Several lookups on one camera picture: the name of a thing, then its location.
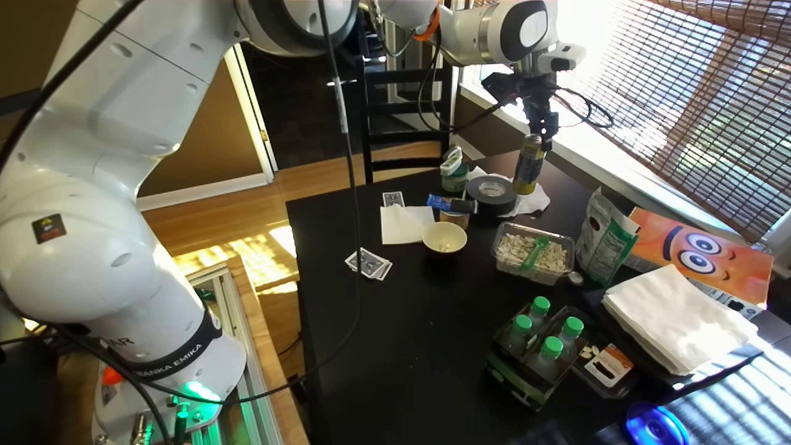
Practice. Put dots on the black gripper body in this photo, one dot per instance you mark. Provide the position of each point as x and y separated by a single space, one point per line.
541 101

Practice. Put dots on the small yellow labelled can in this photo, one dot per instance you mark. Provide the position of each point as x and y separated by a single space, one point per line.
527 171

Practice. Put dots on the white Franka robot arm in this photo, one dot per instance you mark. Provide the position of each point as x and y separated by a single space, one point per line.
108 164

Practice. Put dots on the crumpled white paper sheet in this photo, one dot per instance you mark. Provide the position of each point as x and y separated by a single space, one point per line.
535 204

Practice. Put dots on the black tape roll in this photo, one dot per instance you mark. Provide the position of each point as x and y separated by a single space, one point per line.
490 192

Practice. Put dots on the blue card box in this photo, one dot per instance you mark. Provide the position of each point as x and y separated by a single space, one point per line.
448 204

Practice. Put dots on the small orange tin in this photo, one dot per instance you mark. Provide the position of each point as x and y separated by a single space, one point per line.
455 221

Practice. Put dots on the green white carton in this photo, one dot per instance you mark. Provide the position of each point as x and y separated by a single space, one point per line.
607 239

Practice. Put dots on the cream ceramic bowl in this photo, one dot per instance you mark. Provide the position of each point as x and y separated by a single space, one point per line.
446 239

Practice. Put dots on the black wooden chair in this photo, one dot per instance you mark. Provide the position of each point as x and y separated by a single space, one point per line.
403 77

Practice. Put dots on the bamboo window blind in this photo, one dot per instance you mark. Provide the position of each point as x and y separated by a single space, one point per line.
700 100

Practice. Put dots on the single blue playing card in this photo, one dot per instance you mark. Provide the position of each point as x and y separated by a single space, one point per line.
394 199

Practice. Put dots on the flat white napkin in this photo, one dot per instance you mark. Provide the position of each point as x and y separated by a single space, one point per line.
405 222

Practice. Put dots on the green capped bottle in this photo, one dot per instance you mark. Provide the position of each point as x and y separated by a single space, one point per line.
546 357
540 309
519 329
569 333

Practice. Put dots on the orange cartoon eyes book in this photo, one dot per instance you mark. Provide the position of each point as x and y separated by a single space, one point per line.
718 256

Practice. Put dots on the blue playing card deck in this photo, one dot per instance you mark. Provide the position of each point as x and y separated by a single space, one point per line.
371 263

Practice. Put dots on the white napkin stack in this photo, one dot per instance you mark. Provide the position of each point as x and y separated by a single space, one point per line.
676 316

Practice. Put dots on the blue round plastic object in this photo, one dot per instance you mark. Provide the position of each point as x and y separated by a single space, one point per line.
655 425

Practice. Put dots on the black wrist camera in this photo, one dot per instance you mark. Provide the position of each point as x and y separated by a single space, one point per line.
501 88

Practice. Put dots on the aluminium rail frame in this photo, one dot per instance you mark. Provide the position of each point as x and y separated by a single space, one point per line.
239 329

